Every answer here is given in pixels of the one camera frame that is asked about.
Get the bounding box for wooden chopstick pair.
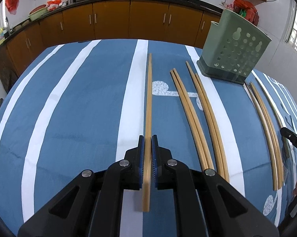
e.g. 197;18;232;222
185;61;224;177
172;69;214;169
244;83;279;190
249;82;284;190
170;70;208;170
195;73;229;182

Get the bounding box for brown lower kitchen cabinets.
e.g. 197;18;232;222
0;0;223;78

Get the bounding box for blue white striped tablecloth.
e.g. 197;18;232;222
0;40;297;234

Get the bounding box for green perforated utensil holder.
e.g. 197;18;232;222
197;10;272;85

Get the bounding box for red bag on counter corner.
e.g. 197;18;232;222
233;0;259;26

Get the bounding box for green bowl with red lid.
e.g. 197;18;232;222
29;4;47;22

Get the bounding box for red plastic bag hanging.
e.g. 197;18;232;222
5;0;19;15

